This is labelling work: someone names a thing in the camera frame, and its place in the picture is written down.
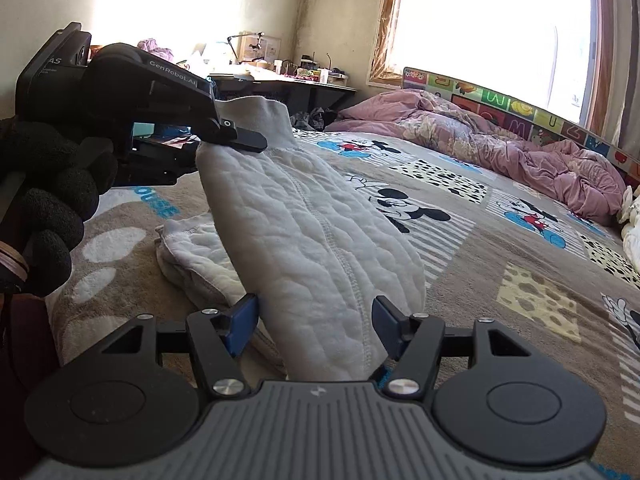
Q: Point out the grey patterned clothes heap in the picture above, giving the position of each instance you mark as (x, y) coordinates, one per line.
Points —
(312, 117)

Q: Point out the dark desk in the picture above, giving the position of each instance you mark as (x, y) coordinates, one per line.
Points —
(300, 91)

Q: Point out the person's left hand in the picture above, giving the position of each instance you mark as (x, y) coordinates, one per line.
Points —
(45, 195)

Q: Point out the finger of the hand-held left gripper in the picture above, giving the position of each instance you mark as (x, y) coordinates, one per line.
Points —
(240, 137)

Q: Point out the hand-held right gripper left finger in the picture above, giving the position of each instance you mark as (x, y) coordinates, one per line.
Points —
(242, 324)

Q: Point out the colourful printed headboard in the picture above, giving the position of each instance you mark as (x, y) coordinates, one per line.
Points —
(500, 100)

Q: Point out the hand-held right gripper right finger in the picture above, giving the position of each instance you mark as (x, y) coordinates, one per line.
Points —
(387, 326)

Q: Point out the printed cartoon blanket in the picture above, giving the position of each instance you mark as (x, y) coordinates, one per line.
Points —
(475, 285)

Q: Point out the white quilted garment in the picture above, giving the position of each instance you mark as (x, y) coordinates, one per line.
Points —
(310, 260)

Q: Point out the purple duvet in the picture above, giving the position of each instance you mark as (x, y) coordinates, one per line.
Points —
(450, 130)

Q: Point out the pink cloth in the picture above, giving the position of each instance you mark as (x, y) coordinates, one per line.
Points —
(155, 50)

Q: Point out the framed picture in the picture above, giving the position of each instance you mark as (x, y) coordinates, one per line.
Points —
(267, 47)

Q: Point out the desk lamp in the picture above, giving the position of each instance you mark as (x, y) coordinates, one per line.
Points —
(245, 40)

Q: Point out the window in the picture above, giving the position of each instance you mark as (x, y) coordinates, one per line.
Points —
(500, 20)

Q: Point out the dark red cloth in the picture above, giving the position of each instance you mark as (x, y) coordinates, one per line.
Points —
(25, 350)

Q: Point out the person's left forearm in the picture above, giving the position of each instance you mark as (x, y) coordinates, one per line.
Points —
(10, 267)

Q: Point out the desk clutter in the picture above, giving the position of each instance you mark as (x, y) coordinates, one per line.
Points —
(312, 70)

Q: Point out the grey curtain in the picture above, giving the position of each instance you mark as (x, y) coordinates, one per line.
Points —
(627, 60)

